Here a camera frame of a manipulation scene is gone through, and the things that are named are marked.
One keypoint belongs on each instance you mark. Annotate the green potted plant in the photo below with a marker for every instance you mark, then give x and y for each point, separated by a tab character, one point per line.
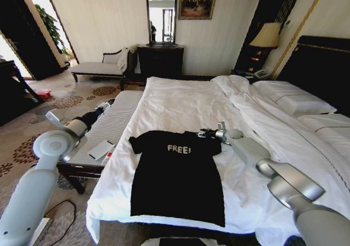
52	27

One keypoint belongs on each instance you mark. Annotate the dark bed headboard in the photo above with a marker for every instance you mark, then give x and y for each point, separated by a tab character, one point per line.
317	63

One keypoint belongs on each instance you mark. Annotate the white cloth on chaise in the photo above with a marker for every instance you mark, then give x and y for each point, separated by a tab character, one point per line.
124	58

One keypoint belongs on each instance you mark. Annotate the cream chaise longue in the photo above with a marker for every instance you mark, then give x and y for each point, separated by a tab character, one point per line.
95	67

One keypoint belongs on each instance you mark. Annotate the table lamp cream shade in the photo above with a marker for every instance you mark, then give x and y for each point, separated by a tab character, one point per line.
266	35

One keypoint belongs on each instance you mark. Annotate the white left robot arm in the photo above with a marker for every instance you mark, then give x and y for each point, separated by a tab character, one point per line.
41	180

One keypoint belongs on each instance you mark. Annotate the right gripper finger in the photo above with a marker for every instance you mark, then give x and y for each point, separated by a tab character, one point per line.
201	132
200	137

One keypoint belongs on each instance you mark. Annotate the striped cushion bed bench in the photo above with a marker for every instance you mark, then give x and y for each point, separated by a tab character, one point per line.
115	125

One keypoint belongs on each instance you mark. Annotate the gold framed painting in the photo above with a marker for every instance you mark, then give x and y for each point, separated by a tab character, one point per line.
198	0

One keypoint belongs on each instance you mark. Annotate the dark framed standing mirror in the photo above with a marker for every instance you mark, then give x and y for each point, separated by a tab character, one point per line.
161	16

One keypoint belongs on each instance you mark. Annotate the dark low wooden stool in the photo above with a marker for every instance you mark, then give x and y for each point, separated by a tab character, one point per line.
134	82

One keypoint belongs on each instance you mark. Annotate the black FREE print t-shirt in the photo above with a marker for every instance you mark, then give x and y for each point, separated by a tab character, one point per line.
175	180

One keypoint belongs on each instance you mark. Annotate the dark wooden dresser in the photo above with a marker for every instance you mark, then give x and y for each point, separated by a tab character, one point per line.
160	63

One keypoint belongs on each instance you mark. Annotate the dark nightstand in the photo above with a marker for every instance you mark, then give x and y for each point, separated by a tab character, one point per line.
246	75

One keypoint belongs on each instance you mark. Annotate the white pillow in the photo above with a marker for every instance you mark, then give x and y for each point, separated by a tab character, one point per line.
331	128
292	95

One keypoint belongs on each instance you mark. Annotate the dark wooden desk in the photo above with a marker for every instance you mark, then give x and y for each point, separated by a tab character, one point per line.
13	93

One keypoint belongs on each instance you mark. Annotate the dark wooden door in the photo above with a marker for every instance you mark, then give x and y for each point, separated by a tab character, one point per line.
27	30

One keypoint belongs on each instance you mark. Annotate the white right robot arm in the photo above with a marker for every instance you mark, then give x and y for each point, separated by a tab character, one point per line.
303	191

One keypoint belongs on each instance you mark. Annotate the white robot front shell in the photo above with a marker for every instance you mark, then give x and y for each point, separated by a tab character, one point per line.
179	241

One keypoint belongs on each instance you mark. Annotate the small red white item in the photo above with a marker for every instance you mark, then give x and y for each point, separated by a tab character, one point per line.
108	158

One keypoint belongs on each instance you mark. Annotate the red object on carpet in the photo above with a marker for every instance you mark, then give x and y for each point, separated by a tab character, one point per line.
43	94

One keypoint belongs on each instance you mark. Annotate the white desk telephone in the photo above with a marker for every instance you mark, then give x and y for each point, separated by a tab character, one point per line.
261	73

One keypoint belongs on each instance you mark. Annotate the white flat card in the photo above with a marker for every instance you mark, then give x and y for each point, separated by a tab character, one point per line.
101	149

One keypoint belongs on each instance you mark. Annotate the white bed duvet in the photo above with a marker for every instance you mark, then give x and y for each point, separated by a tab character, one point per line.
175	106

